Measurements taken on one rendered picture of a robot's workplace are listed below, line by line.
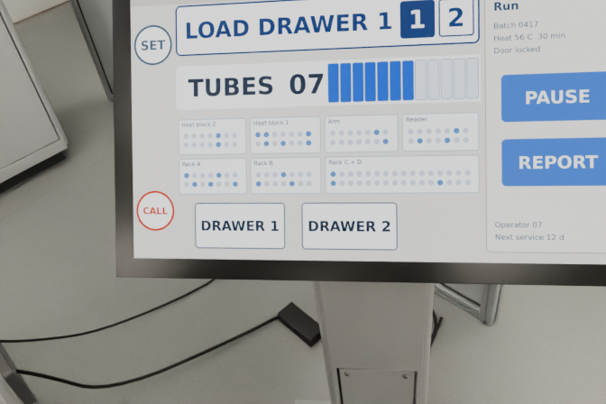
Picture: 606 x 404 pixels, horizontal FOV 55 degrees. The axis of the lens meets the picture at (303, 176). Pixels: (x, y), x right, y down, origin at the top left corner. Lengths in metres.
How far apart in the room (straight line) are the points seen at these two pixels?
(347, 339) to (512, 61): 0.46
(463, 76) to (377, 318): 0.38
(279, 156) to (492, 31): 0.23
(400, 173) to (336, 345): 0.38
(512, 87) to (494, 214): 0.12
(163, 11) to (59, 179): 1.95
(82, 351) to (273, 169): 1.38
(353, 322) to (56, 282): 1.44
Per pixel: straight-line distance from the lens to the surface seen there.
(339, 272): 0.57
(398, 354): 0.88
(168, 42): 0.62
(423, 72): 0.57
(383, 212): 0.56
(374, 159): 0.56
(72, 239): 2.23
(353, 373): 0.93
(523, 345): 1.72
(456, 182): 0.56
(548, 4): 0.60
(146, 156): 0.62
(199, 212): 0.60
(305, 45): 0.58
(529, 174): 0.58
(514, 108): 0.58
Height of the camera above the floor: 1.41
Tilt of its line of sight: 40 degrees down
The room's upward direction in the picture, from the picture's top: 8 degrees counter-clockwise
